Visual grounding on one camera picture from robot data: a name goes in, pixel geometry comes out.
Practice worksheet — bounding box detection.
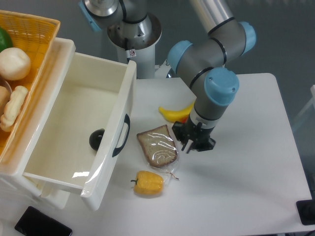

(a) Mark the yellow banana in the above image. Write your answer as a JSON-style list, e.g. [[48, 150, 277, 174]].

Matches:
[[158, 102, 194, 123]]

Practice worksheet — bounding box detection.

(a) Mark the black smartphone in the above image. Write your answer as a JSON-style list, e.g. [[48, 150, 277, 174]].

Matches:
[[14, 206, 72, 236]]

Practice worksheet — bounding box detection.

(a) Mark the black round fruit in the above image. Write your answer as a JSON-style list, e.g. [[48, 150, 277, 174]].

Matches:
[[89, 128, 105, 151]]

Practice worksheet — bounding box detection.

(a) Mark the tan bread roll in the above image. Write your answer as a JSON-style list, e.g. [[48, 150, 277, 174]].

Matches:
[[0, 86, 10, 116]]

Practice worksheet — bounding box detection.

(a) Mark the black device at edge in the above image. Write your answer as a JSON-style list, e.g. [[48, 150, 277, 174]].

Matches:
[[296, 200, 315, 225]]

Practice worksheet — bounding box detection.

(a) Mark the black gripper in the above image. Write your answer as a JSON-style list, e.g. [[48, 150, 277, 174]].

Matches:
[[172, 118, 216, 154]]

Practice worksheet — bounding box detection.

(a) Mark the orange woven basket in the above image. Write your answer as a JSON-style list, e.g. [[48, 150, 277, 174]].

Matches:
[[0, 10, 61, 160]]

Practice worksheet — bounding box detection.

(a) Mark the yellow bell pepper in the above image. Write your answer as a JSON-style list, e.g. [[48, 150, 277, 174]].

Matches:
[[130, 171, 164, 195]]

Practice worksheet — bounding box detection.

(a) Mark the white round bun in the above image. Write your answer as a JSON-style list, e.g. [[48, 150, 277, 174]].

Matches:
[[0, 47, 31, 81]]

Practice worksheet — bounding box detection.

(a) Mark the wrapped brown bread slice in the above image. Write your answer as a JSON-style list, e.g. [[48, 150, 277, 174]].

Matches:
[[136, 124, 180, 183]]

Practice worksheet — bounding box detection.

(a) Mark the green fruit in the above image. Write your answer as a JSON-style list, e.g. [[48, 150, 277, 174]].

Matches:
[[0, 28, 13, 52]]

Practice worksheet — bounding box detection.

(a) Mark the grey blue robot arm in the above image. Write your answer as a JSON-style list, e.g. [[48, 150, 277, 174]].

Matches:
[[167, 0, 256, 152]]

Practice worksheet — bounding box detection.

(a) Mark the pale twisted bread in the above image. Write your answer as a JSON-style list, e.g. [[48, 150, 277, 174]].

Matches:
[[0, 86, 28, 132]]

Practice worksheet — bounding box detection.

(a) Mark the red bell pepper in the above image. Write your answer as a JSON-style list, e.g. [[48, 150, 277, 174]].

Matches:
[[178, 115, 189, 123]]

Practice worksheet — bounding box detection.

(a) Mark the white drawer cabinet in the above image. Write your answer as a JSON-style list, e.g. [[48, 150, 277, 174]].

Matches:
[[0, 38, 75, 204]]

